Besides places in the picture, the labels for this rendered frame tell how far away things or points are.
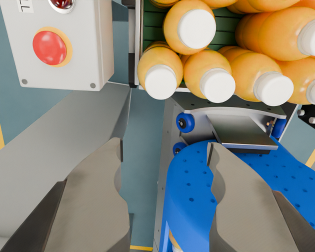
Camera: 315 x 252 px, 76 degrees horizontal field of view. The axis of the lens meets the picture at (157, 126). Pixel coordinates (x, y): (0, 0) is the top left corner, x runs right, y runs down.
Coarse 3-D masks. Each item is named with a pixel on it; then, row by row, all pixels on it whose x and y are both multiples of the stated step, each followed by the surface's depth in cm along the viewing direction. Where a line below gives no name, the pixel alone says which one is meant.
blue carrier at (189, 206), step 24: (192, 144) 43; (168, 168) 36; (192, 168) 35; (264, 168) 37; (288, 168) 37; (168, 192) 31; (192, 192) 30; (288, 192) 32; (312, 192) 32; (168, 216) 32; (192, 216) 27; (312, 216) 28; (168, 240) 52; (192, 240) 26
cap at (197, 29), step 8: (184, 16) 22; (192, 16) 21; (200, 16) 21; (208, 16) 21; (184, 24) 22; (192, 24) 22; (200, 24) 22; (208, 24) 22; (184, 32) 22; (192, 32) 22; (200, 32) 22; (208, 32) 22; (184, 40) 22; (192, 40) 22; (200, 40) 22; (208, 40) 22
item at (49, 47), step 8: (40, 32) 22; (48, 32) 22; (40, 40) 22; (48, 40) 22; (56, 40) 22; (40, 48) 22; (48, 48) 22; (56, 48) 22; (64, 48) 22; (40, 56) 23; (48, 56) 23; (56, 56) 23; (64, 56) 23; (56, 64) 23
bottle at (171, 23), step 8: (184, 0) 25; (192, 0) 25; (200, 0) 25; (176, 8) 25; (184, 8) 24; (192, 8) 24; (200, 8) 24; (208, 8) 25; (168, 16) 26; (176, 16) 24; (168, 24) 26; (176, 24) 24; (168, 32) 26; (176, 32) 25; (168, 40) 27; (176, 40) 26; (176, 48) 27; (184, 48) 26; (192, 48) 26; (200, 48) 26
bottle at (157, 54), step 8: (160, 40) 40; (152, 48) 29; (160, 48) 29; (168, 48) 30; (144, 56) 29; (152, 56) 27; (160, 56) 27; (168, 56) 27; (176, 56) 29; (144, 64) 27; (152, 64) 27; (160, 64) 26; (168, 64) 27; (176, 64) 27; (144, 72) 27; (176, 72) 27; (144, 80) 27; (176, 80) 28; (144, 88) 29; (176, 88) 30
